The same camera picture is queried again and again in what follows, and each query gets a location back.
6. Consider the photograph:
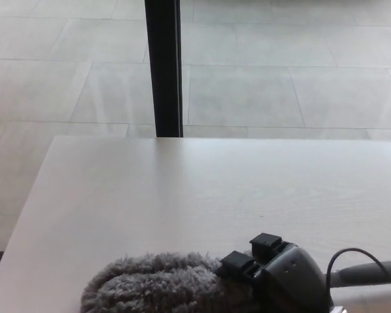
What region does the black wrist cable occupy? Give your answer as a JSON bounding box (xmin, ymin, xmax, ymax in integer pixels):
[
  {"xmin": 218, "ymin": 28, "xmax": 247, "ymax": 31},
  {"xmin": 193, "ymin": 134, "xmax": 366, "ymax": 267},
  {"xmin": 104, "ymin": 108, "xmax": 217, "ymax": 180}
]
[{"xmin": 325, "ymin": 248, "xmax": 391, "ymax": 306}]

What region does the black vertical window frame post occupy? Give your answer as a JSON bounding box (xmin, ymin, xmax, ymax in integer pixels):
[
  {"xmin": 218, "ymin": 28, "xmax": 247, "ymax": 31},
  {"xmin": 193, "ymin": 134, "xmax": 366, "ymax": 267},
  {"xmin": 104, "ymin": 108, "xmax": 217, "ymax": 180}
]
[{"xmin": 144, "ymin": 0, "xmax": 184, "ymax": 138}]

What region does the grey fluffy microfibre duster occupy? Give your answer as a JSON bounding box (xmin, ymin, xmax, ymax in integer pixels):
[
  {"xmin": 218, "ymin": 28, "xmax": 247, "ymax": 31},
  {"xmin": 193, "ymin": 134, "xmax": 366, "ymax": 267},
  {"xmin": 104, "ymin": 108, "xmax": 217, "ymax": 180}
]
[{"xmin": 80, "ymin": 250, "xmax": 391, "ymax": 313}]

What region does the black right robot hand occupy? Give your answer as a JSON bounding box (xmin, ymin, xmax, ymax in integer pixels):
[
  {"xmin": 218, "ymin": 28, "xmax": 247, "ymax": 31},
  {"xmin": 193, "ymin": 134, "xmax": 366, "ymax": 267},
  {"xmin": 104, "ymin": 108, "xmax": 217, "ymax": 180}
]
[{"xmin": 214, "ymin": 232, "xmax": 331, "ymax": 313}]

